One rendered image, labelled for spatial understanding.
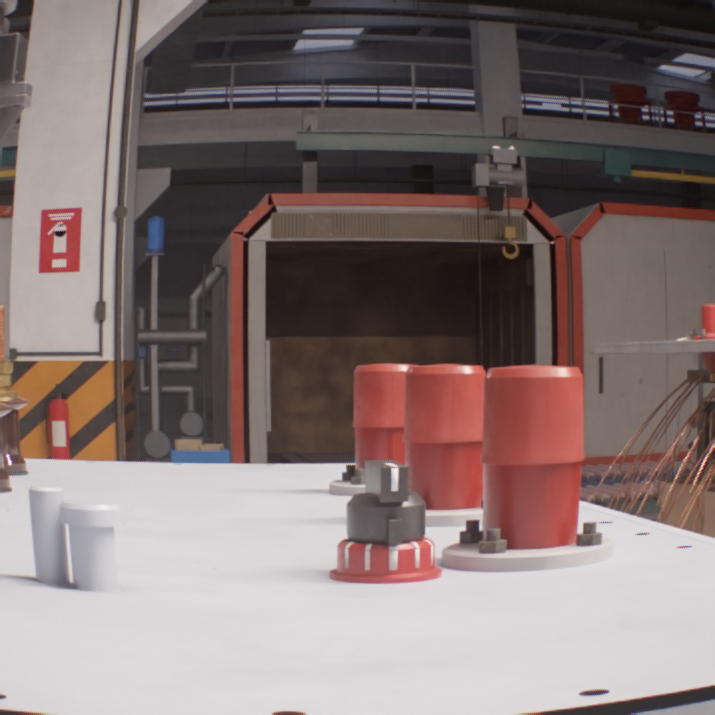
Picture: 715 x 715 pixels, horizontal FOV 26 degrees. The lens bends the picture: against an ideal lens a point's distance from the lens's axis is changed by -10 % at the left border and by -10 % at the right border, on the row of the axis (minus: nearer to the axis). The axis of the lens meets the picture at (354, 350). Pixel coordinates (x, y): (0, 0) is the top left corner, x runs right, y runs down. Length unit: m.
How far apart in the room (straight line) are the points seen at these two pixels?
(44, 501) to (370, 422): 0.81
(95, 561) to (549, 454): 0.32
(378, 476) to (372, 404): 0.71
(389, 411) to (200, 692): 1.10
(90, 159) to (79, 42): 0.98
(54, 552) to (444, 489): 0.52
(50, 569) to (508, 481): 0.32
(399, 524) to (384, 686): 0.35
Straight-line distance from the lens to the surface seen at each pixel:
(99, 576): 0.96
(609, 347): 4.58
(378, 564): 1.03
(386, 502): 1.04
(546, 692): 0.65
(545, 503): 1.09
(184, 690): 0.67
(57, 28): 11.95
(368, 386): 1.74
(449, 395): 1.41
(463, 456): 1.41
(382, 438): 1.74
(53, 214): 11.71
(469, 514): 1.39
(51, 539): 0.98
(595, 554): 1.09
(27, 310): 11.68
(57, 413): 11.50
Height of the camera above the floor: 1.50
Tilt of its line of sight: level
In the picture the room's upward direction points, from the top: straight up
